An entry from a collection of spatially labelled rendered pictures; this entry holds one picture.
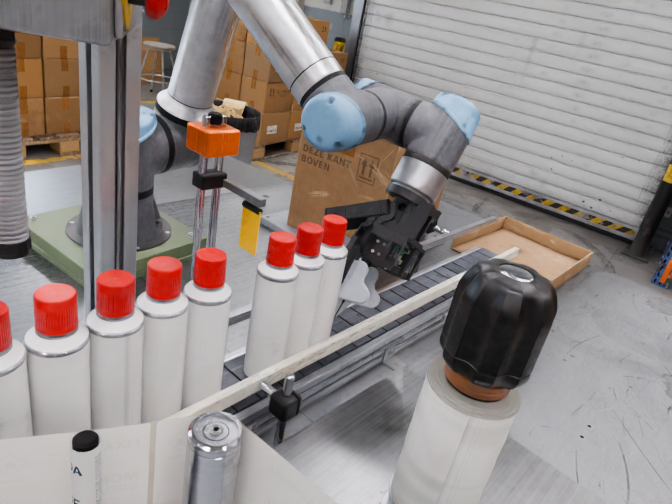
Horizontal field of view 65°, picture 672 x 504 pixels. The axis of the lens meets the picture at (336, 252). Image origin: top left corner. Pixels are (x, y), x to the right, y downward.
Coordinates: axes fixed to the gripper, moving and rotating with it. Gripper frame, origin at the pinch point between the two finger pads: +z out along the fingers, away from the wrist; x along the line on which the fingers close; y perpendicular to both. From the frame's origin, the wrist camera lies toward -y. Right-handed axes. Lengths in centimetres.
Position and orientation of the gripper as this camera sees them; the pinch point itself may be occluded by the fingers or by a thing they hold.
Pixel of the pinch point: (334, 305)
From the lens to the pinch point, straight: 80.3
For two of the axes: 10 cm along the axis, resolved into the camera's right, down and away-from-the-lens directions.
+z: -4.9, 8.7, 0.1
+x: 4.8, 2.6, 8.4
